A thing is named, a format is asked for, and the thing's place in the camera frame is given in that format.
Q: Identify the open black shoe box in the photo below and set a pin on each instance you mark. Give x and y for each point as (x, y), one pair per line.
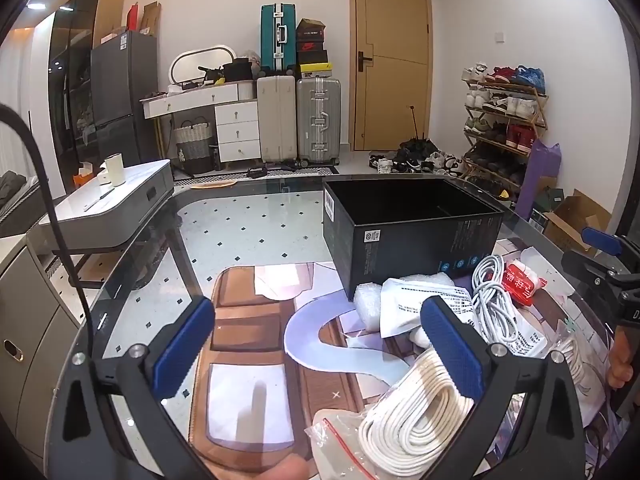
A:
(310, 30)

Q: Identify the red paper bag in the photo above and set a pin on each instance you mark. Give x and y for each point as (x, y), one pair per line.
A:
(133, 17)

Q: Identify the person's right hand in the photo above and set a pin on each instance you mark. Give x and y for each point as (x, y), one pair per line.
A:
(620, 360)

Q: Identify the yellow black shoe box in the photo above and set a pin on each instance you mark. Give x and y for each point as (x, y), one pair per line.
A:
(315, 70)

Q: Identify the flat cardboard carton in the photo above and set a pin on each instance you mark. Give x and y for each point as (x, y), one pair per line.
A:
(150, 17)

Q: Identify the beige suitcase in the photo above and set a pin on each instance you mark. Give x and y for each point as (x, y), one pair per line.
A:
(276, 120)

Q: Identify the grey refrigerator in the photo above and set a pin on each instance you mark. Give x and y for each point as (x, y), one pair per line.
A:
(120, 90)

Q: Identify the white dresser desk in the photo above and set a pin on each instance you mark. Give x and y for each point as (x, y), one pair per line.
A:
(235, 120)

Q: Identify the black white striped rug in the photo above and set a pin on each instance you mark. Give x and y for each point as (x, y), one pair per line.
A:
(280, 172)

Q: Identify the white coffee table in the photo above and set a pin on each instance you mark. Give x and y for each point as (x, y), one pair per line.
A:
(115, 200)

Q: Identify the rows of shoes on rack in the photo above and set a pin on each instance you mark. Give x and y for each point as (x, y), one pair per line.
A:
(520, 135)

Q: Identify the woven laundry basket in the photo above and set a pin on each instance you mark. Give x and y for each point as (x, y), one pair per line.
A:
(192, 145)

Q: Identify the person's left hand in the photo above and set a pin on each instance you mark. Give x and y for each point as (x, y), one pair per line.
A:
(280, 471)

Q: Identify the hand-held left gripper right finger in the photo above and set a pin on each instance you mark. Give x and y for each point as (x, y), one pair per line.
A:
(452, 350)

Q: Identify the wooden shoe rack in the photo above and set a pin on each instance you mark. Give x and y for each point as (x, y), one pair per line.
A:
(515, 91)

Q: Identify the silver suitcase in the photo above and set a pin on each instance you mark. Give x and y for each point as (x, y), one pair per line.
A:
(318, 120)

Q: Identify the white foam wrap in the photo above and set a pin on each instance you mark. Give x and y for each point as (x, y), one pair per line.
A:
(367, 310)

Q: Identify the pile of shoes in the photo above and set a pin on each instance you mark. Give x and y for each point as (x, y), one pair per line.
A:
(420, 157)

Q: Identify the plain black shoe box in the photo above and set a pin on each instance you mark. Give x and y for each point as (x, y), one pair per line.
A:
(312, 57)

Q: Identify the white printed packet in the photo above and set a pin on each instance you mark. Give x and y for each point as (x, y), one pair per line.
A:
(530, 335)
(420, 295)

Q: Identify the red black shoe box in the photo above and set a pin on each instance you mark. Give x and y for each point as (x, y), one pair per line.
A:
(311, 46)

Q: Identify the teal suitcase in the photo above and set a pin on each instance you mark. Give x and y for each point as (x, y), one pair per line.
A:
(277, 35)

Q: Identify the dark sofa cloth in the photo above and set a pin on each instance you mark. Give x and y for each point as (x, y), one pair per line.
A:
(15, 195)

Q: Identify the oval white-framed mirror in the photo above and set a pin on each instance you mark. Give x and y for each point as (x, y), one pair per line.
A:
(200, 60)

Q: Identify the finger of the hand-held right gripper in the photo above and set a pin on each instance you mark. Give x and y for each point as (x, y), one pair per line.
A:
(602, 244)
(592, 266)

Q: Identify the black cardboard box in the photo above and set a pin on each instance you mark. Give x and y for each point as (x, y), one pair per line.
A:
(400, 250)

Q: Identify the dark green box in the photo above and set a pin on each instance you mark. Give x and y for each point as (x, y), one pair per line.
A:
(545, 205)

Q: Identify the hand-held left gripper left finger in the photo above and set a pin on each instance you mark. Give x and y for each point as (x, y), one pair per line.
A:
(184, 347)

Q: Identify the red white packet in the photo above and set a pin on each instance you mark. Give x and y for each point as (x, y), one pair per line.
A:
(522, 277)

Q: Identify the brown cardboard box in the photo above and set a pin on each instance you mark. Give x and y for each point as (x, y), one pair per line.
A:
(575, 220)

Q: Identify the wooden door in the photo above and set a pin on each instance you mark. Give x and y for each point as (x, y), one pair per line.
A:
(390, 60)

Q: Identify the purple bag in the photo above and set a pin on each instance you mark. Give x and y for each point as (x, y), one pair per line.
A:
(537, 180)

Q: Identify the printed desk mat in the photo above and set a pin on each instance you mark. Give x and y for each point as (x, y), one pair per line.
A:
(240, 330)

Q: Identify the black bag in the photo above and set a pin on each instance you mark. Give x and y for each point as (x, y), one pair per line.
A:
(237, 70)

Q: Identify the grey cabinet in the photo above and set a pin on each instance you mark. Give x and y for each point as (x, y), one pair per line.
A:
(35, 335)

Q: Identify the orange tissue box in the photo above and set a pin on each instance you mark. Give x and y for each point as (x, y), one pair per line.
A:
(82, 175)

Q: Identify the white cylinder container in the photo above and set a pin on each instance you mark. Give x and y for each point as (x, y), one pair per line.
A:
(115, 170)

